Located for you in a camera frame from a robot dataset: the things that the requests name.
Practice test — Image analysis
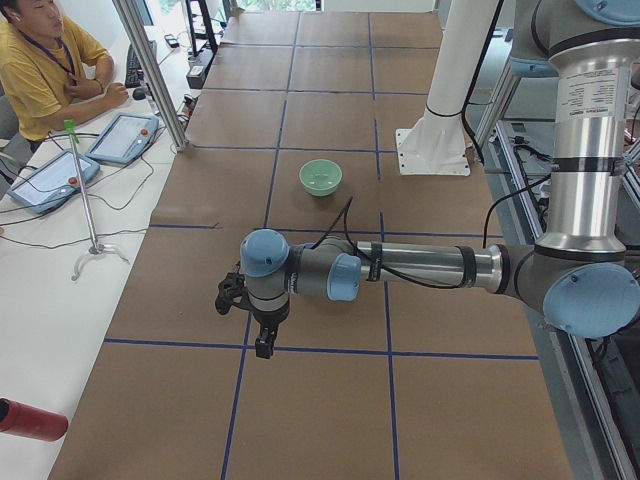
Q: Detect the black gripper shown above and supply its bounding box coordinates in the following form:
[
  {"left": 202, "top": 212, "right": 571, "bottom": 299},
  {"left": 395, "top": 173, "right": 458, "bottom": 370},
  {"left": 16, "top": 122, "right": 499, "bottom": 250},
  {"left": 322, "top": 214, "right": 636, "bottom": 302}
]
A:
[{"left": 252, "top": 304, "right": 290, "bottom": 359}]

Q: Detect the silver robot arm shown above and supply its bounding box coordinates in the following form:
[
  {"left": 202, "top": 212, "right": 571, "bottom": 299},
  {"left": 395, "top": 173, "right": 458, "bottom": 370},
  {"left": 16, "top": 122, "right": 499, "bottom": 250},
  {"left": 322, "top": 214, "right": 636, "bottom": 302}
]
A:
[{"left": 215, "top": 1, "right": 639, "bottom": 358}]

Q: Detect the green bowl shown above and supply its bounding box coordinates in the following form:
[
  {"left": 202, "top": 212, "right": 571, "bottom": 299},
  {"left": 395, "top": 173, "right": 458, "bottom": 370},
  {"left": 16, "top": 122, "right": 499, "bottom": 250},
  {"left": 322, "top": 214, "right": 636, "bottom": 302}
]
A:
[{"left": 298, "top": 159, "right": 343, "bottom": 197}]

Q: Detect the far blue teach pendant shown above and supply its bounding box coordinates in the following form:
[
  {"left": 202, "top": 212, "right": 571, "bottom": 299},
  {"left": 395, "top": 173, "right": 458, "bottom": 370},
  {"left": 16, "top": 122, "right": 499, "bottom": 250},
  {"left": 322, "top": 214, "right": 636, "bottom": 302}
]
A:
[{"left": 85, "top": 113, "right": 159, "bottom": 166}]

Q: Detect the blue teach pendant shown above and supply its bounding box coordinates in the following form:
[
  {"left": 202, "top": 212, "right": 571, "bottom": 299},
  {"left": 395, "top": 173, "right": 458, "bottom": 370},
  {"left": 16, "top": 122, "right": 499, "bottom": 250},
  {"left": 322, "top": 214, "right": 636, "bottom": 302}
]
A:
[
  {"left": 85, "top": 113, "right": 159, "bottom": 166},
  {"left": 7, "top": 149, "right": 81, "bottom": 214}
]

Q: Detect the red cylinder bottle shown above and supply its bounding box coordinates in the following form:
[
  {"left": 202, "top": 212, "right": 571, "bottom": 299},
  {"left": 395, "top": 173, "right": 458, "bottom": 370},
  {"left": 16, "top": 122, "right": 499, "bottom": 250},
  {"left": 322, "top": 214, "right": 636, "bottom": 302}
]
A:
[{"left": 1, "top": 398, "right": 69, "bottom": 442}]

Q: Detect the near blue teach pendant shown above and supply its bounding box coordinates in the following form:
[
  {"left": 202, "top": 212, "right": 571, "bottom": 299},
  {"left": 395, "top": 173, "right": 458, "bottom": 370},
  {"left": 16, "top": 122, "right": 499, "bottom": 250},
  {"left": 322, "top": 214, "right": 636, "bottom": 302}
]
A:
[{"left": 7, "top": 149, "right": 81, "bottom": 214}]

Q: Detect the black computer mouse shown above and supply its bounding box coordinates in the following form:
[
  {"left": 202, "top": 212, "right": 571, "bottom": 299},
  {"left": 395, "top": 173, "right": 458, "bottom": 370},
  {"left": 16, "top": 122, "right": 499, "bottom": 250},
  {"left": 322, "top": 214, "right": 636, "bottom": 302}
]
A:
[{"left": 132, "top": 86, "right": 148, "bottom": 101}]

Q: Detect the black keyboard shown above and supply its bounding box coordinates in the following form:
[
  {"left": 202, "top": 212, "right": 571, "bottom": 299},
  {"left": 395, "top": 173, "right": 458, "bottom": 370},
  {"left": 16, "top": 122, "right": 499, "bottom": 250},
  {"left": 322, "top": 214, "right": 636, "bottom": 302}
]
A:
[{"left": 124, "top": 44, "right": 144, "bottom": 88}]

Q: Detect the person in yellow shirt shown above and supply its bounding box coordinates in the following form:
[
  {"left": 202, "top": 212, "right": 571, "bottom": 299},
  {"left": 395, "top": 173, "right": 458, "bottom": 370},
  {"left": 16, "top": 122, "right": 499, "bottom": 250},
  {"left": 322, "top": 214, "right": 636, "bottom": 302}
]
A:
[{"left": 1, "top": 1, "right": 129, "bottom": 150}]

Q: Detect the black camera cable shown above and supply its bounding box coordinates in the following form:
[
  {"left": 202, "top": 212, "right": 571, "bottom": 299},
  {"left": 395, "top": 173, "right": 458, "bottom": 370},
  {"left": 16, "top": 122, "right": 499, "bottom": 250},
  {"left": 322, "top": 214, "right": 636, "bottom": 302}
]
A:
[{"left": 311, "top": 195, "right": 556, "bottom": 290}]

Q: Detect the green-handled reacher grabber stick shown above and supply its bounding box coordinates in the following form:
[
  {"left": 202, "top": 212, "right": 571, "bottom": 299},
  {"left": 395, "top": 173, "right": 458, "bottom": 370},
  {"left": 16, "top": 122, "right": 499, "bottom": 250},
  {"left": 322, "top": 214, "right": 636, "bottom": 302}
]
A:
[{"left": 63, "top": 119, "right": 130, "bottom": 281}]

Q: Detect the white pedestal column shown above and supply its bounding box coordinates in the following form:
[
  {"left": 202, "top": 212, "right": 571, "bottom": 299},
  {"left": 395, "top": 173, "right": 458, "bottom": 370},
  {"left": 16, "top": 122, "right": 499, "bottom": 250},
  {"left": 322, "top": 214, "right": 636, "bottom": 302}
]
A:
[{"left": 396, "top": 0, "right": 502, "bottom": 176}]

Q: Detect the aluminium frame post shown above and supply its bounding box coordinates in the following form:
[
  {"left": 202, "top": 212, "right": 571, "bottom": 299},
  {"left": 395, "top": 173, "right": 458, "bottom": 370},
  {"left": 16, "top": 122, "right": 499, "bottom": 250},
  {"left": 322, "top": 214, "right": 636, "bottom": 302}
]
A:
[{"left": 112, "top": 0, "right": 188, "bottom": 152}]

